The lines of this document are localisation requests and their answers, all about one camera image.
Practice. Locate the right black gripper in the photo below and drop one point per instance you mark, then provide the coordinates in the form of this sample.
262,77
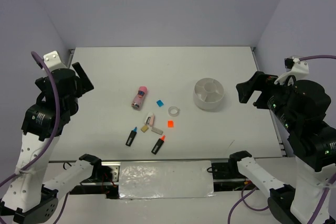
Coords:
259,80

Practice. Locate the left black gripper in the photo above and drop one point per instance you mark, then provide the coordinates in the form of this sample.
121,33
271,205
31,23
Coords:
84,84

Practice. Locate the pink glue bottle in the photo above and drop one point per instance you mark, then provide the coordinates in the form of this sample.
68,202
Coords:
139,98

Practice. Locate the orange cap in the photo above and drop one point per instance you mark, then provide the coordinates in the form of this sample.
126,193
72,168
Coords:
170,123

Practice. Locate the orange black highlighter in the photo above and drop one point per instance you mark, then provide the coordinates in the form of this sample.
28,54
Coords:
158,145

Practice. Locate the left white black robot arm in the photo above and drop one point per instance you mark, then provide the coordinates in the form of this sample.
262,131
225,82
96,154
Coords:
30,199

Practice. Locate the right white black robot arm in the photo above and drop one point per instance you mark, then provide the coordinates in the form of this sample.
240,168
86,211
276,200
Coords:
300,106

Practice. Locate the white round divided container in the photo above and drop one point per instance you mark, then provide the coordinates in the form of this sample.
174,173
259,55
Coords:
208,94

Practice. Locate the blue black highlighter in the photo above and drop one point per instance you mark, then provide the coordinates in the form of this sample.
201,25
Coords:
131,137

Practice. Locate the white small eraser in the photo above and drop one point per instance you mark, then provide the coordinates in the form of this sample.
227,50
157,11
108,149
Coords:
145,122

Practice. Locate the tan square eraser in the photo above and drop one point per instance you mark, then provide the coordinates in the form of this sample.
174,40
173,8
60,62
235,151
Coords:
144,128

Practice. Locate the pink eraser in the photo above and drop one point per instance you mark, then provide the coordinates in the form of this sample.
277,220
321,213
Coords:
150,120

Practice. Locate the clear tape roll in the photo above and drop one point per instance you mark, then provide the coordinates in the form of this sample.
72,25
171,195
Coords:
173,111

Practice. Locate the blue cap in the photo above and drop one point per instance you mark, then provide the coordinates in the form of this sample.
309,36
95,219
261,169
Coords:
160,103

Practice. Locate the grey rectangular eraser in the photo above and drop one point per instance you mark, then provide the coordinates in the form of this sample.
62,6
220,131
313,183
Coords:
156,130

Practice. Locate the silver foil sheet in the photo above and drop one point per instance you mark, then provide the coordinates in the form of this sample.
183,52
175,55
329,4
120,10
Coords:
156,180

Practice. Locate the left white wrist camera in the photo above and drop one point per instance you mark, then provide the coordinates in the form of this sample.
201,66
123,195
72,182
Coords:
53,61

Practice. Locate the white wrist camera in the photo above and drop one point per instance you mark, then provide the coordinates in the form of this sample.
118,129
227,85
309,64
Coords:
53,61
294,67

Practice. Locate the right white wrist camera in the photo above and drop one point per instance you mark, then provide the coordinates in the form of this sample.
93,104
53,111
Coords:
294,67

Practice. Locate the black mounting rail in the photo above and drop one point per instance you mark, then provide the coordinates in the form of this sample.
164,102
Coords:
106,182

